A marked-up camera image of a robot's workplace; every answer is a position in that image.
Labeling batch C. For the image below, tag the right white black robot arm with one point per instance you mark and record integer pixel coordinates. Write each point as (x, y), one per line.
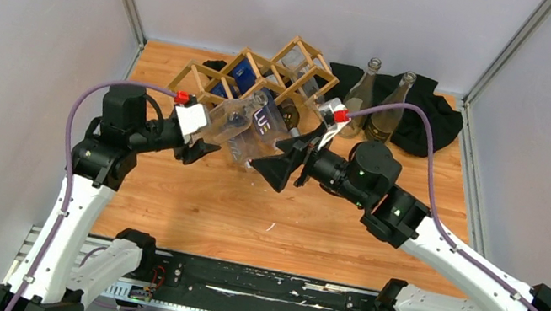
(367, 178)

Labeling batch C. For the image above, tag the dark bottle grey cap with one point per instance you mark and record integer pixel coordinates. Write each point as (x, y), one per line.
(296, 118)

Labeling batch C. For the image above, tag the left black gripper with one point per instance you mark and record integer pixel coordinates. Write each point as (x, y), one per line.
(197, 150)

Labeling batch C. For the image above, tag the wooden lattice wine rack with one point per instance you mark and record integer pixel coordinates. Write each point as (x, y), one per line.
(212, 87)

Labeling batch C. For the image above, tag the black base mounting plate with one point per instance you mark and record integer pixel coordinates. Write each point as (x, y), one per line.
(262, 294)

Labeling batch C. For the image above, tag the clear square bottle silver cap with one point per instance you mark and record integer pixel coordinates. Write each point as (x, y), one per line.
(232, 117)

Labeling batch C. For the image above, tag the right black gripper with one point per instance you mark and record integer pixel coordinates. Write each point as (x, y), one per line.
(275, 170)

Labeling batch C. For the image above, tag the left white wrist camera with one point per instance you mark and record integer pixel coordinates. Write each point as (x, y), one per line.
(191, 119)

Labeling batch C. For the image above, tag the clear bottle gold black label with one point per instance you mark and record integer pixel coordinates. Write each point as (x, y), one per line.
(360, 98)

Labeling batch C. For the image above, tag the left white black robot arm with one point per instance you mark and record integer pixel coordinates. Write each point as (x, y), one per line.
(107, 127)

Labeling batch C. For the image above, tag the blue bottle silver cap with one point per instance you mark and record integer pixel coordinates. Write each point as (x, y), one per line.
(242, 73)

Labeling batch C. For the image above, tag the clear bottle white label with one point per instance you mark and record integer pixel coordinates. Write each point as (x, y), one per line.
(382, 124)

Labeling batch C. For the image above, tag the black cloth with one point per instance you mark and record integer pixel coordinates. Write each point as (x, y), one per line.
(445, 122)

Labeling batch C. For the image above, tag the blue BLU labelled bottle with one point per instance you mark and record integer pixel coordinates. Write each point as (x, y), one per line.
(259, 140)

